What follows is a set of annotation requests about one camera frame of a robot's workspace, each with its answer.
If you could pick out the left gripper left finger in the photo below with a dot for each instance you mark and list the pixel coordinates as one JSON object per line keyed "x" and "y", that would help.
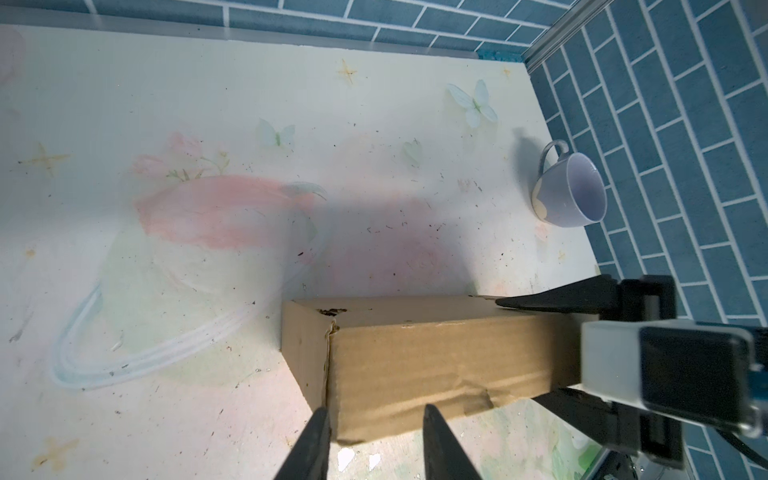
{"x": 309, "y": 457}

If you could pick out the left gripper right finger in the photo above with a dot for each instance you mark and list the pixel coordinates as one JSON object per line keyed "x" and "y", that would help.
{"x": 444, "y": 457}

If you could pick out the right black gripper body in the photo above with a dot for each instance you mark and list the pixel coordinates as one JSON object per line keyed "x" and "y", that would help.
{"x": 558, "y": 314}

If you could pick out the brown cardboard box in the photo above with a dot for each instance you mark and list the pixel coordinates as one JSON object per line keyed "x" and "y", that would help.
{"x": 375, "y": 363}

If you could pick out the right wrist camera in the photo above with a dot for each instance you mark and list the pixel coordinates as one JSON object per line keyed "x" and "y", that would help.
{"x": 705, "y": 373}

